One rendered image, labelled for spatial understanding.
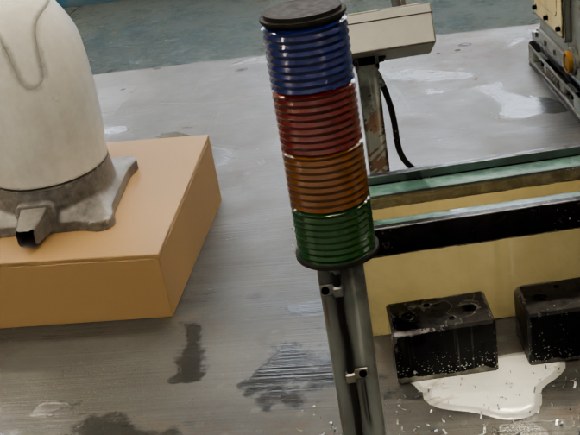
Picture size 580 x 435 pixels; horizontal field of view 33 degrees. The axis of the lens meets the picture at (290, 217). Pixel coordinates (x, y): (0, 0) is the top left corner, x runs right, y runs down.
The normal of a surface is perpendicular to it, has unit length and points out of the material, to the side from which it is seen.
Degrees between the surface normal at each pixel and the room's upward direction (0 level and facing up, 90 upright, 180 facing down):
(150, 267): 90
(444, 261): 90
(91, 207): 18
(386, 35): 63
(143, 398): 0
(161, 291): 90
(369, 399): 90
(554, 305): 0
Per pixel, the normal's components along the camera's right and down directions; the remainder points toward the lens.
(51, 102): 0.59, 0.25
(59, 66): 0.74, 0.06
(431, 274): 0.02, 0.43
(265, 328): -0.15, -0.89
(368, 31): -0.05, -0.03
